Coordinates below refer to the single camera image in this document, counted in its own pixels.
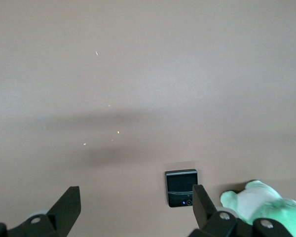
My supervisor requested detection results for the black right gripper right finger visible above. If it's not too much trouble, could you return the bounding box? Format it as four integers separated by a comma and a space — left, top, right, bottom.
189, 184, 296, 237

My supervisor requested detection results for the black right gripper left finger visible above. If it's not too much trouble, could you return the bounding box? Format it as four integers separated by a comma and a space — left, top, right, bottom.
0, 186, 80, 237

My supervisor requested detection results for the small black phone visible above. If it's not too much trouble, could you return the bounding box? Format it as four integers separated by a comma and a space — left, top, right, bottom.
165, 169, 198, 208

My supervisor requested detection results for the green plush dinosaur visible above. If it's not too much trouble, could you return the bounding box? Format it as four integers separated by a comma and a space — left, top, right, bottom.
220, 179, 296, 237

